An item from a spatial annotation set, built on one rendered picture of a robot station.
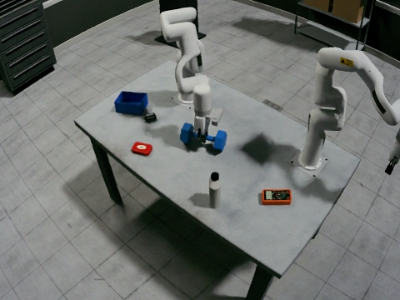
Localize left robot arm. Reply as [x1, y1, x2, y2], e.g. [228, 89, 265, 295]
[298, 47, 400, 171]

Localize blue dumbbell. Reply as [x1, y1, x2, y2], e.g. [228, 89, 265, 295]
[180, 122, 227, 152]

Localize red tin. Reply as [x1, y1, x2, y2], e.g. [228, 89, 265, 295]
[132, 142, 153, 156]

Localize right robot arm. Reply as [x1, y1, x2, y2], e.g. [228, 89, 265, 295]
[160, 7, 223, 126]

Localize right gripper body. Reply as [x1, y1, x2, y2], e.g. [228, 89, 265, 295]
[194, 113, 211, 135]

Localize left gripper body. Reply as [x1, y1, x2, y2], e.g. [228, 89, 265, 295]
[388, 138, 400, 165]

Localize blue open bin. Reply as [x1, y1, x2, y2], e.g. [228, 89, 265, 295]
[114, 91, 148, 116]

